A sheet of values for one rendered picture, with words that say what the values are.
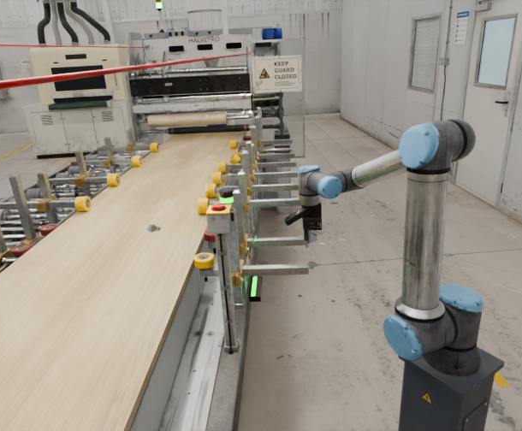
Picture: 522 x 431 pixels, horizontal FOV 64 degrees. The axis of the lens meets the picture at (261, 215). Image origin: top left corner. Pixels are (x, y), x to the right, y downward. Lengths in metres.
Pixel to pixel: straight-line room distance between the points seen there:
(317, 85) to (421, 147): 9.57
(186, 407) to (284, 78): 3.32
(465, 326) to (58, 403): 1.20
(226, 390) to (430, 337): 0.65
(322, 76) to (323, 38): 0.85
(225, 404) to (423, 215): 0.79
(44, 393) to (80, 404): 0.11
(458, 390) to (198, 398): 0.84
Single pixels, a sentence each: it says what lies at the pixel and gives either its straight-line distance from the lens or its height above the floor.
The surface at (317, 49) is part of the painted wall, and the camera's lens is 10.70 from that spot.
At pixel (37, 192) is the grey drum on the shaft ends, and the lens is 3.23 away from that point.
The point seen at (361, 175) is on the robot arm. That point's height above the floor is 1.19.
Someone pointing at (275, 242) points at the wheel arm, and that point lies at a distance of 1.90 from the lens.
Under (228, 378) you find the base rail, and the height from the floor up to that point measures 0.70.
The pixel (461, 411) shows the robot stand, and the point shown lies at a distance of 1.69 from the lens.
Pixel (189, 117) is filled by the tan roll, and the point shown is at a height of 1.07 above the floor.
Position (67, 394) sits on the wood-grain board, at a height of 0.90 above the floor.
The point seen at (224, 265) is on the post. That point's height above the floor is 1.04.
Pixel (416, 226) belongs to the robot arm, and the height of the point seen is 1.17.
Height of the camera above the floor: 1.66
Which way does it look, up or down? 21 degrees down
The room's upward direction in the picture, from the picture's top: 3 degrees counter-clockwise
